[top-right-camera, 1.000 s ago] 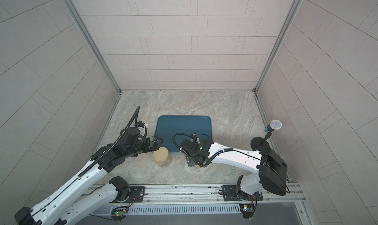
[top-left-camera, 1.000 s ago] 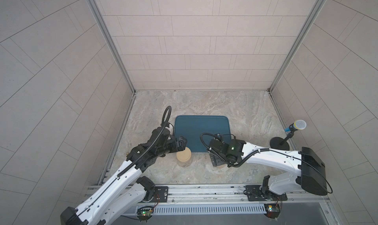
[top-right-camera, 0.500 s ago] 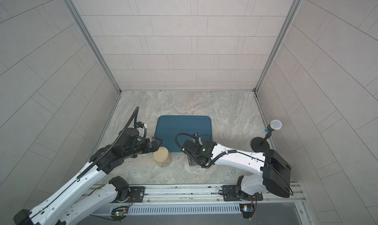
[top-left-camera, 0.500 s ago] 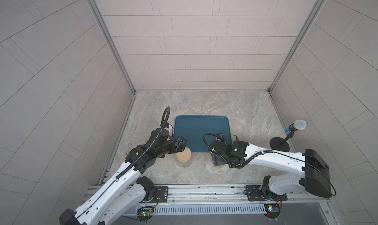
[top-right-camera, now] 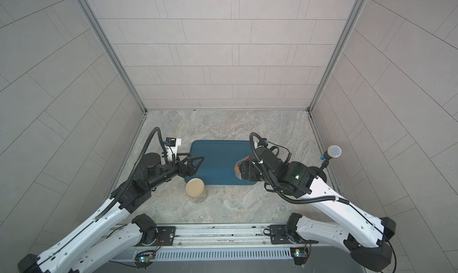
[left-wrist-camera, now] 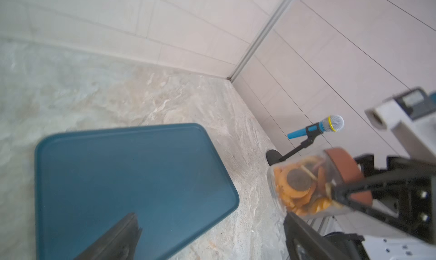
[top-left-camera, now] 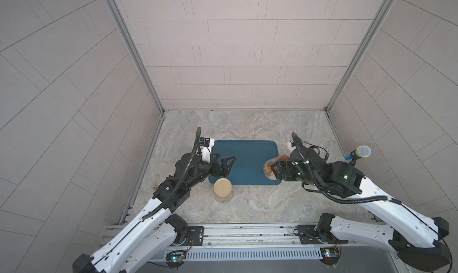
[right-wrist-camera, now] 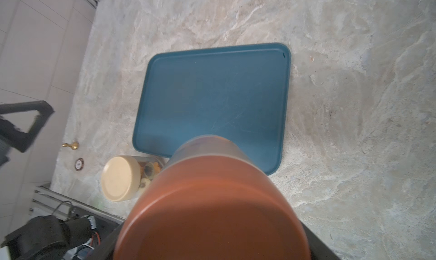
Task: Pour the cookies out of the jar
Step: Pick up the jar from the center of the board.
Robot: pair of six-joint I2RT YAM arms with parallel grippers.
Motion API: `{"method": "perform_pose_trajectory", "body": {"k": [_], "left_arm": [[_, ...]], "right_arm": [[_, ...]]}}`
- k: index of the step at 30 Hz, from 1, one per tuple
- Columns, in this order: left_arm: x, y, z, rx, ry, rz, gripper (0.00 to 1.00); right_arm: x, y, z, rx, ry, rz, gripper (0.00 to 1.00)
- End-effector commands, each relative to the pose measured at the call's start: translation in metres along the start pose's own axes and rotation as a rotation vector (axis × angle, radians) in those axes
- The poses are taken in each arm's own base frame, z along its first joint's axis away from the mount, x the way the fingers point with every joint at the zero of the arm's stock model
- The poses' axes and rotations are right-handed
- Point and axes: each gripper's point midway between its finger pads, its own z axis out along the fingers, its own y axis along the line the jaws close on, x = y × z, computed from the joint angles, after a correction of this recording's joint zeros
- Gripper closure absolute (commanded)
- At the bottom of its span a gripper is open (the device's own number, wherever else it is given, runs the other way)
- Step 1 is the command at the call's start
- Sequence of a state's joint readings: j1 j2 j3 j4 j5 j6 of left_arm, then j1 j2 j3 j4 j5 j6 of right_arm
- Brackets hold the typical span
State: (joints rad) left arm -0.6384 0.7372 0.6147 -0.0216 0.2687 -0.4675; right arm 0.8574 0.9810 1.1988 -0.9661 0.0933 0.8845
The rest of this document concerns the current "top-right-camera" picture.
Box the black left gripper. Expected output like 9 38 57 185
147 152 205 191

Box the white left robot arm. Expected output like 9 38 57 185
17 127 204 273

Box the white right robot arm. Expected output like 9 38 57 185
234 132 398 272

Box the jar with beige lid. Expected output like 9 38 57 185
186 178 207 203

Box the teal plastic tray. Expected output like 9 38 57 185
190 140 254 185

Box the microphone on black stand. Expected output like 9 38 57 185
317 145 342 183

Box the right circuit board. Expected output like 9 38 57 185
290 247 310 266

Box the circuit board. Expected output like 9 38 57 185
134 251 155 268
290 247 310 266

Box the left circuit board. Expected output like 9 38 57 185
134 251 155 268

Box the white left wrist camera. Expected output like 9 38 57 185
164 137 181 162

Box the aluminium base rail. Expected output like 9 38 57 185
103 222 369 263

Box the aluminium corner frame post left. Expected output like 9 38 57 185
76 0 147 115

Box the aluminium corner frame post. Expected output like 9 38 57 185
76 0 147 115
308 0 367 114

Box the aluminium corner frame post right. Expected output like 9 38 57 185
308 0 367 114

